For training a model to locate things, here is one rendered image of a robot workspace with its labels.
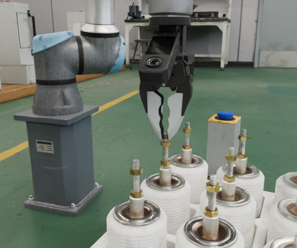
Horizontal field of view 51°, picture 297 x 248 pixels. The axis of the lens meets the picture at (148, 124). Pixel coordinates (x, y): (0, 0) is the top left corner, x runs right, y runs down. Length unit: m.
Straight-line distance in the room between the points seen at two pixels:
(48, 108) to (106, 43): 0.25
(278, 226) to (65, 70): 0.67
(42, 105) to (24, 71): 2.20
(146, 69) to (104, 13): 0.51
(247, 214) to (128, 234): 0.20
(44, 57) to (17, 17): 2.24
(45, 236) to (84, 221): 0.12
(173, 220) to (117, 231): 0.14
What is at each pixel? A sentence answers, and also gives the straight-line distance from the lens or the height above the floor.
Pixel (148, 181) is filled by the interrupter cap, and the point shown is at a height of 0.25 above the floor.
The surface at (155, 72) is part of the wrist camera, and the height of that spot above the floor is 0.47.
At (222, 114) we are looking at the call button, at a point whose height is 0.33.
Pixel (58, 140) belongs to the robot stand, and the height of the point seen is 0.23.
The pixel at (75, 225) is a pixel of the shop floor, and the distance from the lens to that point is 0.96.
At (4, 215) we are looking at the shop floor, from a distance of 1.08.
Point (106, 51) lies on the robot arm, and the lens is 0.95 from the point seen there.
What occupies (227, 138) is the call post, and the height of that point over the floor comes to 0.27.
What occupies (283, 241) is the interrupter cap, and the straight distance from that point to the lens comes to 0.49.
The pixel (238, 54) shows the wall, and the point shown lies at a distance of 5.67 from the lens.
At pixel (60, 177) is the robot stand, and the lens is 0.98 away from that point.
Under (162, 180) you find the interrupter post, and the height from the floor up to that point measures 0.26.
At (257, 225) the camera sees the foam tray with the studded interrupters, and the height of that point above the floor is 0.18.
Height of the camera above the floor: 0.52
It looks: 16 degrees down
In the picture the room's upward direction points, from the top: straight up
